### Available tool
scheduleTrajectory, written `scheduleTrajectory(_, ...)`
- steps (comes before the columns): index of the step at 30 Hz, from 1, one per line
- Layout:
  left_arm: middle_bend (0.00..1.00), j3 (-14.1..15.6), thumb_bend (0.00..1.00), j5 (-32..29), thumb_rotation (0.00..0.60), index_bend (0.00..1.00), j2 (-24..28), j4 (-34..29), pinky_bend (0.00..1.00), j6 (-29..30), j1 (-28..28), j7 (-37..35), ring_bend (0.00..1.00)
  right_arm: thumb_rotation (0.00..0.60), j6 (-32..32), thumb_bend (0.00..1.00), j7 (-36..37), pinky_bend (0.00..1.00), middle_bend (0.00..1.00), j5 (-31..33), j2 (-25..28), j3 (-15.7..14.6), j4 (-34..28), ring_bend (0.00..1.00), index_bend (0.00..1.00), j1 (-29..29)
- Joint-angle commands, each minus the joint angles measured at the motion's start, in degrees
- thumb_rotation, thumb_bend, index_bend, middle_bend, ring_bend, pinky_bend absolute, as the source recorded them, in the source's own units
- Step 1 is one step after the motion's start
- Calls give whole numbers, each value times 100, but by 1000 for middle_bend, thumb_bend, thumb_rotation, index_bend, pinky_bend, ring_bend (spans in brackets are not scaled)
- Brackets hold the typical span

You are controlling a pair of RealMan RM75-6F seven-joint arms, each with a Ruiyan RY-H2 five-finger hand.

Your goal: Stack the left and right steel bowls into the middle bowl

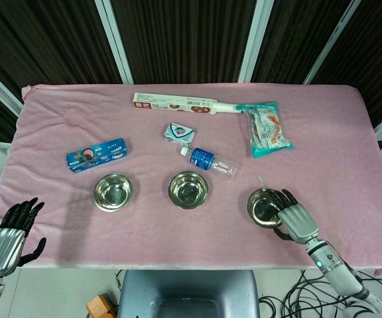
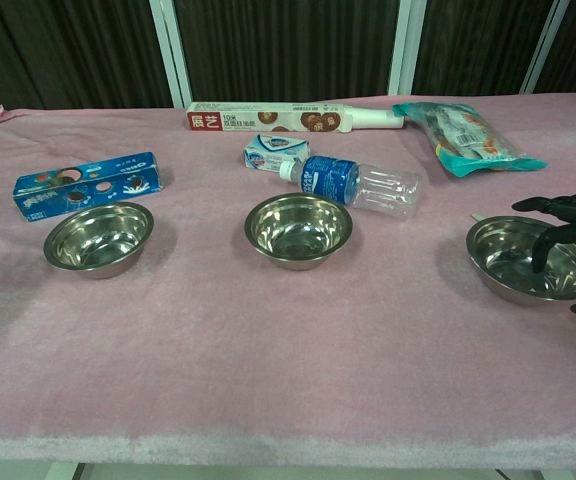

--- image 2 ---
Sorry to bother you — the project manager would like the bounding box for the metal bowl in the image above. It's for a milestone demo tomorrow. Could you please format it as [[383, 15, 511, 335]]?
[[244, 192, 354, 272], [43, 200, 155, 280], [465, 215, 576, 307]]

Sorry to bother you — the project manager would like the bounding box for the small white blue soap box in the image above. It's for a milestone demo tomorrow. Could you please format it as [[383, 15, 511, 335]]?
[[242, 133, 313, 173]]

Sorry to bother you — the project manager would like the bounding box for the pink table cloth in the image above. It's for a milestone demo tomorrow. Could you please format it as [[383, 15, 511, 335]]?
[[0, 91, 576, 464]]

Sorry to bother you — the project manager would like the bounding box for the clear plastic water bottle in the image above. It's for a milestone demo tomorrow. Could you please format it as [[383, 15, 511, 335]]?
[[278, 154, 422, 221]]

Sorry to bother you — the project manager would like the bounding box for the long baking paper box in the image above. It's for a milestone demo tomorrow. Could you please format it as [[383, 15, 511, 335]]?
[[185, 100, 405, 135]]

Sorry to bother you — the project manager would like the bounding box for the blue Oreo cookie box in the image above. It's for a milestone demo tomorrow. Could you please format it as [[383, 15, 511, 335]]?
[[11, 151, 164, 223]]

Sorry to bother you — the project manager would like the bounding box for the teal snack package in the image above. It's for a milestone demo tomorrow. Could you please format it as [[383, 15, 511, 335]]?
[[391, 101, 549, 179]]

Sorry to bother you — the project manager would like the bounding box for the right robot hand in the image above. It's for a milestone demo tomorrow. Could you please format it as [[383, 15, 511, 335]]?
[[511, 192, 576, 326]]

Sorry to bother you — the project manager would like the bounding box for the white partition frame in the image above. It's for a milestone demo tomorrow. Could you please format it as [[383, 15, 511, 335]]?
[[148, 0, 571, 109]]

